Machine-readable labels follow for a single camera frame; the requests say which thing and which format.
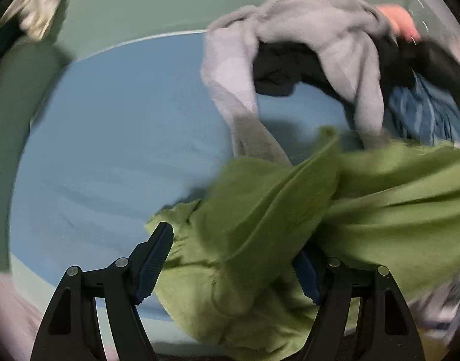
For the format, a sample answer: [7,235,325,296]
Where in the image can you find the person's bare hand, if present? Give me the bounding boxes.
[376,4,421,42]

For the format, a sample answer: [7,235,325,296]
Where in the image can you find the blue striped garment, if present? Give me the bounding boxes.
[387,74,460,148]

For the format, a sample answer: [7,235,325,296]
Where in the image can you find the green cloth garment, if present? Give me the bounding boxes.
[146,128,460,360]

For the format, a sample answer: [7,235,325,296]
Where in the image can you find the blue bed sheet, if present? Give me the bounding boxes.
[10,31,366,324]

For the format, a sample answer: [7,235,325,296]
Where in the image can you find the grey knit sweater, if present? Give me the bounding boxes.
[201,0,393,165]

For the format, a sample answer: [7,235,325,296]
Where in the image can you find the black garment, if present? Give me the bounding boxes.
[253,37,460,110]

